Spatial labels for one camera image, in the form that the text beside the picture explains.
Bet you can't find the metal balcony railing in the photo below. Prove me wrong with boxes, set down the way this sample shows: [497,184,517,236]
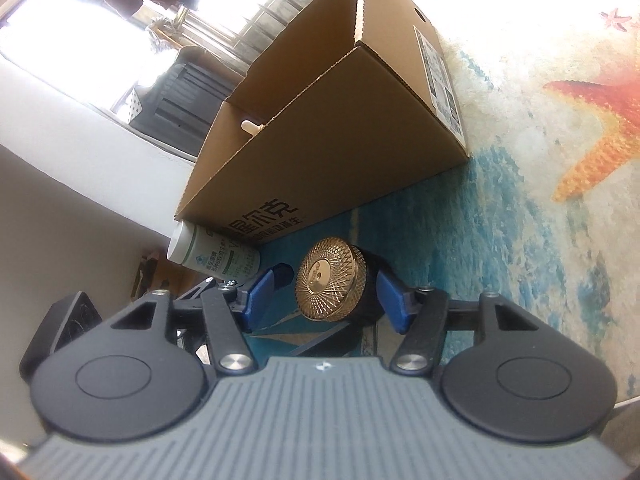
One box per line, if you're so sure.
[235,0,363,68]

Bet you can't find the printed cardboard appliance box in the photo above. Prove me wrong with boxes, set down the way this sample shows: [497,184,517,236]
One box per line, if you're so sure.
[131,250,201,303]

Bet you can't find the grey cabinet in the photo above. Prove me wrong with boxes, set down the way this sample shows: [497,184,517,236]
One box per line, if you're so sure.
[129,49,246,161]

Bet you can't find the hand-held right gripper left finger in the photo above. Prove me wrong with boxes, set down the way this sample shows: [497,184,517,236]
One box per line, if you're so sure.
[111,265,277,375]

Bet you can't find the dotted storage box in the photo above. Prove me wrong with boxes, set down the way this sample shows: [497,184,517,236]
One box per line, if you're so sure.
[122,87,151,118]

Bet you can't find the white plastic bottle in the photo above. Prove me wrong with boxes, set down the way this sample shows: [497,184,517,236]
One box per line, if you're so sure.
[167,221,262,277]

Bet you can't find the brown cardboard box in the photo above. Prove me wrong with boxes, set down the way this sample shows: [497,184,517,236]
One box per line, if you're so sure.
[174,0,471,248]

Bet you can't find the black jar with gold lid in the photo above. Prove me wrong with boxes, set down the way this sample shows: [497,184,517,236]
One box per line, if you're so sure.
[294,236,388,323]

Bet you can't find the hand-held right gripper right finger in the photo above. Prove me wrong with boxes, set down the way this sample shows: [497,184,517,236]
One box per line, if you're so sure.
[376,270,531,375]

